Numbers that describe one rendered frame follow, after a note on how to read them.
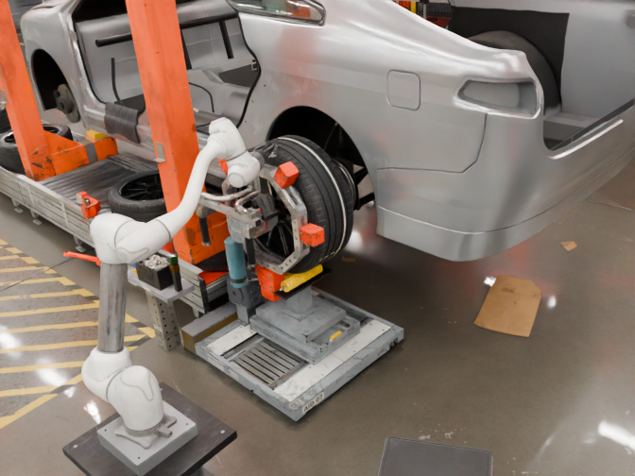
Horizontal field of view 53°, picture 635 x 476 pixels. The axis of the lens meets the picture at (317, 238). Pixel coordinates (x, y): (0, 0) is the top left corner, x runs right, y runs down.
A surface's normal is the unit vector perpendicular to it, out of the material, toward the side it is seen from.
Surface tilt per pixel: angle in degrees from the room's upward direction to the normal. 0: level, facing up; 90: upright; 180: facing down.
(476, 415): 0
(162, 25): 90
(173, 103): 90
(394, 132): 90
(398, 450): 0
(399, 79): 90
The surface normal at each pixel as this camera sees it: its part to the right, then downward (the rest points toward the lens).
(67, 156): 0.72, 0.29
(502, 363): -0.07, -0.88
